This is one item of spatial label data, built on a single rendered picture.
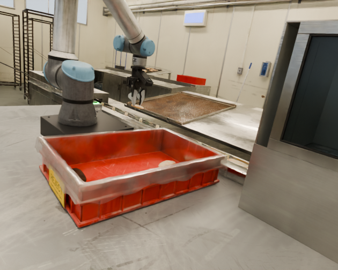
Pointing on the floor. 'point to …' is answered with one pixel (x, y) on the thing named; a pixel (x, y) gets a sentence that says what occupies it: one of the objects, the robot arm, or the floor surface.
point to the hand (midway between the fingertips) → (137, 104)
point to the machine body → (48, 96)
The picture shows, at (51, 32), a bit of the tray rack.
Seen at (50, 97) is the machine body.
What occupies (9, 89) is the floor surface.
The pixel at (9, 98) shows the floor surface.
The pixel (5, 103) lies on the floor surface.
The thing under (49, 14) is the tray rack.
